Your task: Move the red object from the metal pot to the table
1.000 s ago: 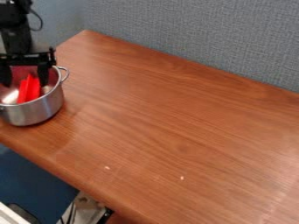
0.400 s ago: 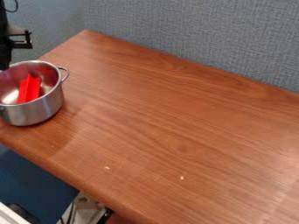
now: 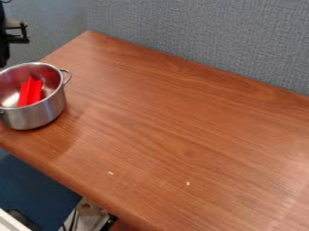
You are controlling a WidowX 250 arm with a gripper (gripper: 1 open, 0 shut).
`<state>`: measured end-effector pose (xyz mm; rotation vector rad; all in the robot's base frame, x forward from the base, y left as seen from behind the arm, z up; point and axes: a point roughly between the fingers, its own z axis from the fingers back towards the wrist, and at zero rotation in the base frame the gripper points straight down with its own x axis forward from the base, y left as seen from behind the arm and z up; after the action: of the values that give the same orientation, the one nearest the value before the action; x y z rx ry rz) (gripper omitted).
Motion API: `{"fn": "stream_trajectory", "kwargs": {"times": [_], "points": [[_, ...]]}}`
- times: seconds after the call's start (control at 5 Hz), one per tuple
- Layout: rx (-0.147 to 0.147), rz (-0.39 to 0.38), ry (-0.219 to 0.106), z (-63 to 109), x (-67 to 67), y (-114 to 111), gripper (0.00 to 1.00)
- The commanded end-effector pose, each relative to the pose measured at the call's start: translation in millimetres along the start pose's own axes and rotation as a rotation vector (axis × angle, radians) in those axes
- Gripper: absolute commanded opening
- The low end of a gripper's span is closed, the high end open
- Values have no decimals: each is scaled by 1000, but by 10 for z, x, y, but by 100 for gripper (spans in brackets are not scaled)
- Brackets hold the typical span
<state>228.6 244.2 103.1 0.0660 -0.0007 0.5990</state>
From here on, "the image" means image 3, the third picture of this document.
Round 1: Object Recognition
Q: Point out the red rectangular block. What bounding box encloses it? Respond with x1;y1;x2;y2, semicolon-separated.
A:
18;77;43;106

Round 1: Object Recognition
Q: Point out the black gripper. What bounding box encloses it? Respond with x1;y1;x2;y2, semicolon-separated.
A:
0;0;30;68

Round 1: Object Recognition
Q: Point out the stainless steel pot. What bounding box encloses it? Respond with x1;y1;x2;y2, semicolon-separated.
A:
0;62;73;130

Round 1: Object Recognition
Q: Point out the metal table leg frame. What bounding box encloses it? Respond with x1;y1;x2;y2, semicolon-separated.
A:
59;198;118;231

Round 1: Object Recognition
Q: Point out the white object at corner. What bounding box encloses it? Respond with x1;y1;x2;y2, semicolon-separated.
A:
0;208;29;231

